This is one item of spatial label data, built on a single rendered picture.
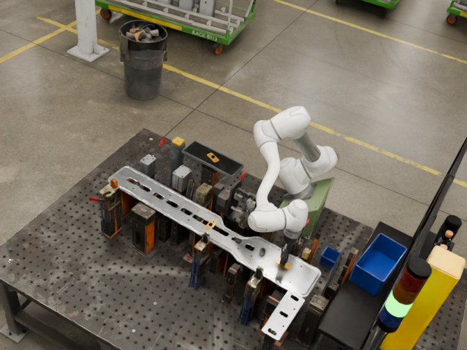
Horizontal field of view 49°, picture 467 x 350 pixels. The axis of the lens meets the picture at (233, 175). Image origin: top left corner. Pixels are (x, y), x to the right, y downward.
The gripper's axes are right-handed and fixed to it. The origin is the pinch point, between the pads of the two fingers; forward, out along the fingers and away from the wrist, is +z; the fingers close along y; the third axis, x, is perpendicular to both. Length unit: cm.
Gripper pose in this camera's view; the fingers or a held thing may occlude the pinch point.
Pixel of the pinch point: (284, 258)
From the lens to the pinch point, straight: 276.3
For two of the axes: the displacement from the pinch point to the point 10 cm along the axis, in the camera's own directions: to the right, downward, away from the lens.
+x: 8.4, 4.3, -3.3
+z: -1.2, 7.4, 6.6
